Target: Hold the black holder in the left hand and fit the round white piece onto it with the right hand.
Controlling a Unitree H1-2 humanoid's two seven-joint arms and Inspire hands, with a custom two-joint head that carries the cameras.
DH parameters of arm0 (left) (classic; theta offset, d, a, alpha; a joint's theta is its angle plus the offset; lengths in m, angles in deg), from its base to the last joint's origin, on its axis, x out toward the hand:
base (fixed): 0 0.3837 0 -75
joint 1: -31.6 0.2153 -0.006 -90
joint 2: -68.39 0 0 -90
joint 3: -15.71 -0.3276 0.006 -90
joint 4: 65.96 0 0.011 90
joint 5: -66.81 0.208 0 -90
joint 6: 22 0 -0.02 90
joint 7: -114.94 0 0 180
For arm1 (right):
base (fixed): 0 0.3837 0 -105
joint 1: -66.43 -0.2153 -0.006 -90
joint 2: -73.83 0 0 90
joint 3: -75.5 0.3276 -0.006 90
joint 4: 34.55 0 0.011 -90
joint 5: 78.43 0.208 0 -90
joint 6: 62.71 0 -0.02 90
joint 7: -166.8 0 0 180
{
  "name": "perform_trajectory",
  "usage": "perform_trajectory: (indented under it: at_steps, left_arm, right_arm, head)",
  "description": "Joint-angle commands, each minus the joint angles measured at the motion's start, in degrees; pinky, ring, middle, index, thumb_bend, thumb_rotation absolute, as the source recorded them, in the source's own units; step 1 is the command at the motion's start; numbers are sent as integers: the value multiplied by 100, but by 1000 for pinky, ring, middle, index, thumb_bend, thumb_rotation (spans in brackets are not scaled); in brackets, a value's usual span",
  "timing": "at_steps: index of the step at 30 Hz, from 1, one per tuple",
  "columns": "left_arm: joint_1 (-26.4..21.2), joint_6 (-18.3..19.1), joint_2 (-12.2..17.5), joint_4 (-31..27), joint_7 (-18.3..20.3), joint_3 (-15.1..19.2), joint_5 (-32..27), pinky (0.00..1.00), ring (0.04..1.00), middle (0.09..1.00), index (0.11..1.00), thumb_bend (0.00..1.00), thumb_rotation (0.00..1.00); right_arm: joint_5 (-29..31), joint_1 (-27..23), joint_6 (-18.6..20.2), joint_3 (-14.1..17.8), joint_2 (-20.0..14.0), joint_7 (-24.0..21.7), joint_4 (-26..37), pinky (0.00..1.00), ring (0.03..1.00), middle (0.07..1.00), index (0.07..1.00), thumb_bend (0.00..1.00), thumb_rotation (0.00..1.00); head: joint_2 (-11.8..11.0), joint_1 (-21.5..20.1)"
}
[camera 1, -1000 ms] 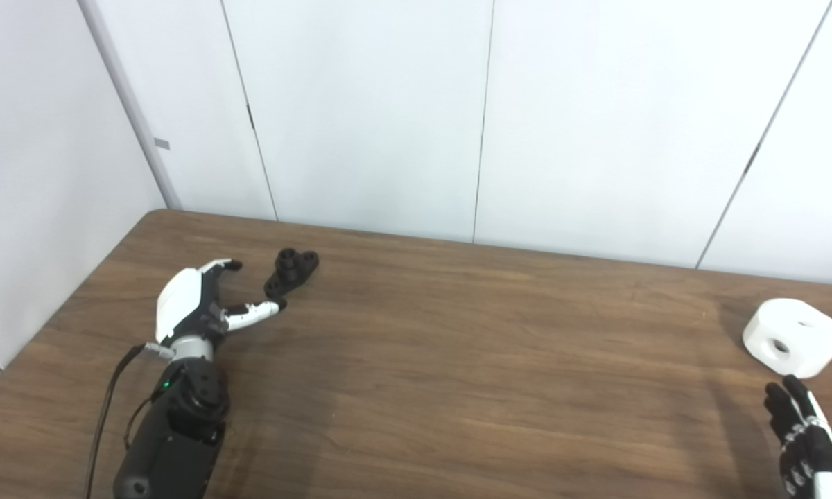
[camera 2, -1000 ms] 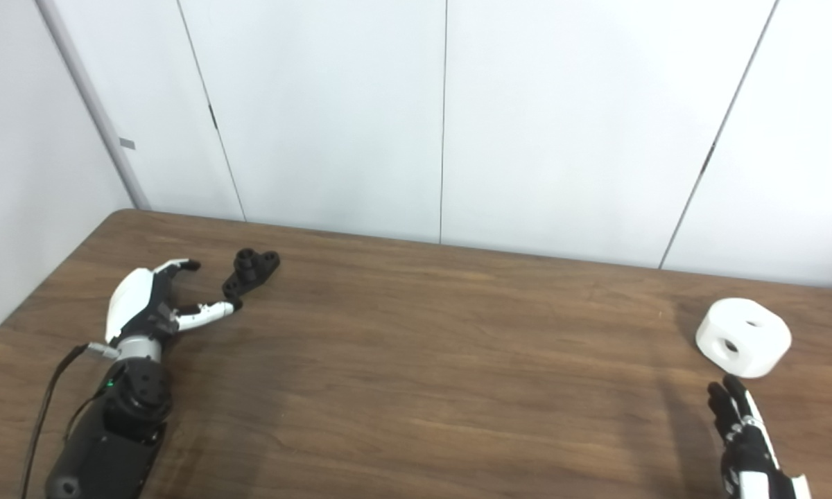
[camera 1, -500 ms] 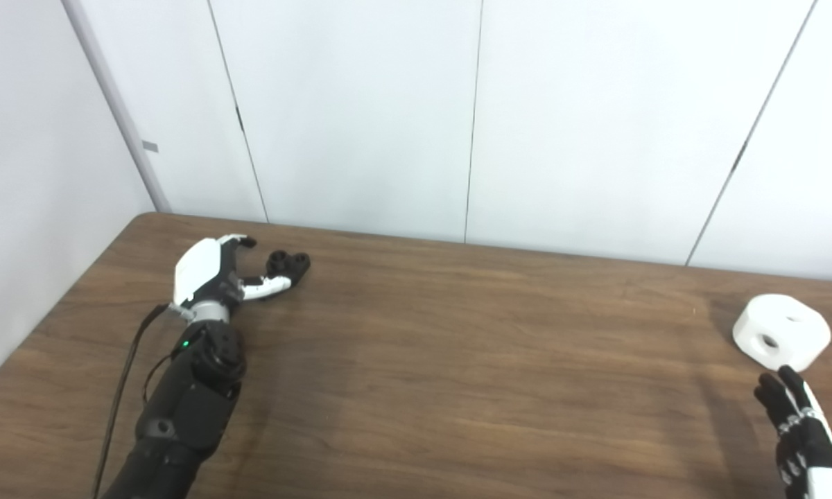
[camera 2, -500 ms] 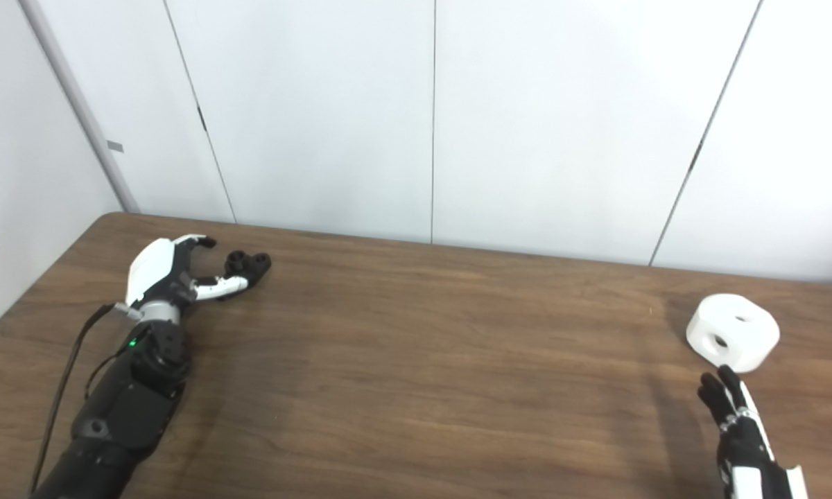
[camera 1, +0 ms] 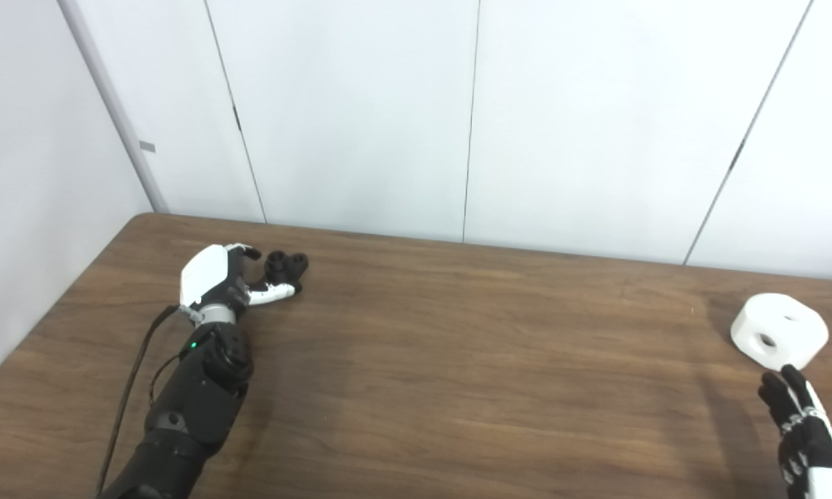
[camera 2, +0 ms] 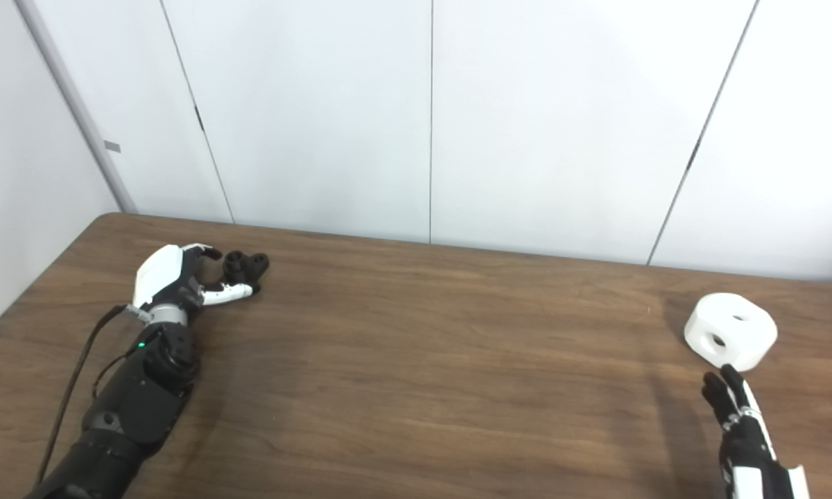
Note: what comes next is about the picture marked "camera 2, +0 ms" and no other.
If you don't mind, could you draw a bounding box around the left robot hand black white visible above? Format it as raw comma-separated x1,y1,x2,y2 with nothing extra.
132,243,261,326

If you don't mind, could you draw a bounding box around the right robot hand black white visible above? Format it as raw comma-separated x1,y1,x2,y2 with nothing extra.
702,364,811,499

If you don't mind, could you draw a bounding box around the black flanged holder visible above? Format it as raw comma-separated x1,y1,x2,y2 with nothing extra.
222,250,270,289

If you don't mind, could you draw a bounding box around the round white piece with holes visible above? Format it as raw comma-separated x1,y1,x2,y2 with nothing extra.
684,292,779,371

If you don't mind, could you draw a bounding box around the grey wall corner post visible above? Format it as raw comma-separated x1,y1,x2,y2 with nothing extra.
14,0,139,215

